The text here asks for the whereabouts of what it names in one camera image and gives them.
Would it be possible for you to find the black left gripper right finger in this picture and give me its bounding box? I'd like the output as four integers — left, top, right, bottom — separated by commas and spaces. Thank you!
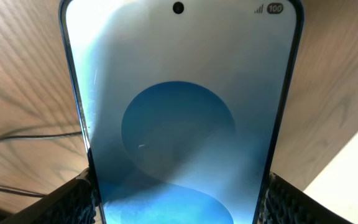
258, 172, 350, 224

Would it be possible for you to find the blue Galaxy smartphone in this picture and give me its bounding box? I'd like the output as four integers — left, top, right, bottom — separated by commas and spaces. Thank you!
58, 0, 304, 224

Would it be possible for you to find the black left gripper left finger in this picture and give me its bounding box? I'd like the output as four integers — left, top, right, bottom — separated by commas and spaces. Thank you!
0, 168, 99, 224

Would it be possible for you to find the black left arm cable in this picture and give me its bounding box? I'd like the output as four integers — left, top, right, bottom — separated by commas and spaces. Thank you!
0, 131, 83, 198

